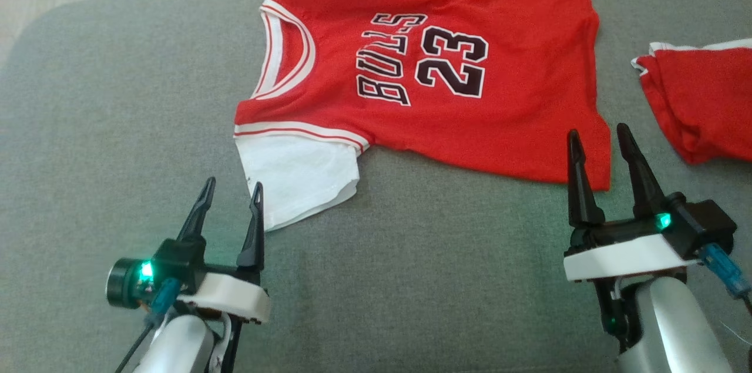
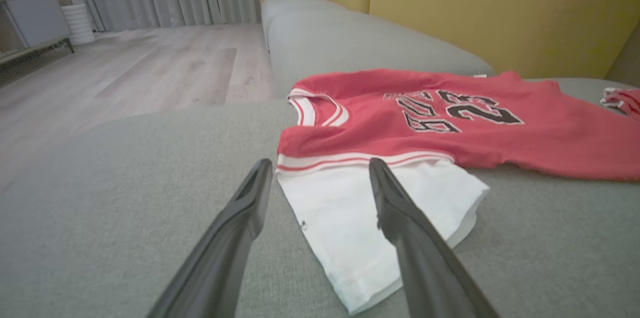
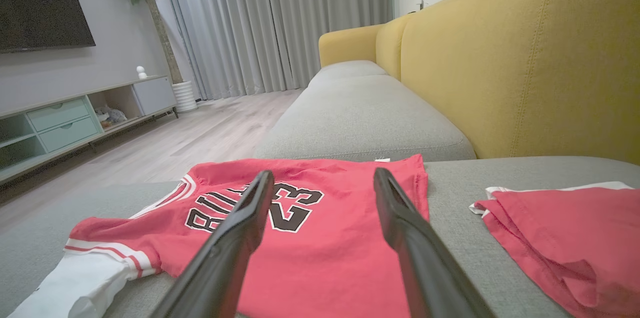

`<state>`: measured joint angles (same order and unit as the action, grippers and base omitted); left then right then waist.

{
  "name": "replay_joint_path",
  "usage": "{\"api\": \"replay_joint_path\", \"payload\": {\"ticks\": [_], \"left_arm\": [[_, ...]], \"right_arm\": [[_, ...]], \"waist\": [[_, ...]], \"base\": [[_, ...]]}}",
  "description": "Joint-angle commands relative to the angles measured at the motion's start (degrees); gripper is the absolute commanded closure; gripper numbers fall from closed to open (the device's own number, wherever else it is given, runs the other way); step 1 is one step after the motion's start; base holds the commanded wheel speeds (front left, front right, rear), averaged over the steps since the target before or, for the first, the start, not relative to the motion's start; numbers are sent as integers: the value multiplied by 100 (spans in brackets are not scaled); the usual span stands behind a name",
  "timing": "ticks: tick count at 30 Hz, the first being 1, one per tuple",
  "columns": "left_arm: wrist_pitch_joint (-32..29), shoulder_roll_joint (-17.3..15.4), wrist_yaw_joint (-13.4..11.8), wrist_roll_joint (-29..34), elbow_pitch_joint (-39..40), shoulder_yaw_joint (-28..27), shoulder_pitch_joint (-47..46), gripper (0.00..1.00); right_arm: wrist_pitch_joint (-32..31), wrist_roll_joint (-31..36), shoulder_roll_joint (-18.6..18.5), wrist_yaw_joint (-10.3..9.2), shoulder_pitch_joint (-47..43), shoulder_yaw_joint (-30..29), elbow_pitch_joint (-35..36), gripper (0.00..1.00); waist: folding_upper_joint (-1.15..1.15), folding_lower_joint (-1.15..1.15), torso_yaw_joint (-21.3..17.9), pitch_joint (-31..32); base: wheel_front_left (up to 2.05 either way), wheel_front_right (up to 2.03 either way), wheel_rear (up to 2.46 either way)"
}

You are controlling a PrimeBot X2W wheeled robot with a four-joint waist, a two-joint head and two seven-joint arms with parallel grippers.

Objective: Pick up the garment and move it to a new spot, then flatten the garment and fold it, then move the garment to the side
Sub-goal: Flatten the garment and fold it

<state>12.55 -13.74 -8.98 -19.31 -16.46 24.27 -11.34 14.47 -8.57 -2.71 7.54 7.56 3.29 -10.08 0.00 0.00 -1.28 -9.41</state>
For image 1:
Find red white basketball jersey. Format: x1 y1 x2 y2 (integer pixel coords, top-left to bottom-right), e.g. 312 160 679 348
233 0 613 233

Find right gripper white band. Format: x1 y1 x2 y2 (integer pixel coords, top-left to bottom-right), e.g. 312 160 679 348
563 123 703 283

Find black cable blue connector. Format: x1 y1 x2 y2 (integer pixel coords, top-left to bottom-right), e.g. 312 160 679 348
699 244 752 309
115 278 183 373

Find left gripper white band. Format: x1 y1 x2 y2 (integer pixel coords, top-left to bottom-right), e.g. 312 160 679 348
153 177 272 325

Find red white-striped shorts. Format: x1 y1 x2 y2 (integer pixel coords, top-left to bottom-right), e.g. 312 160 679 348
630 38 752 166

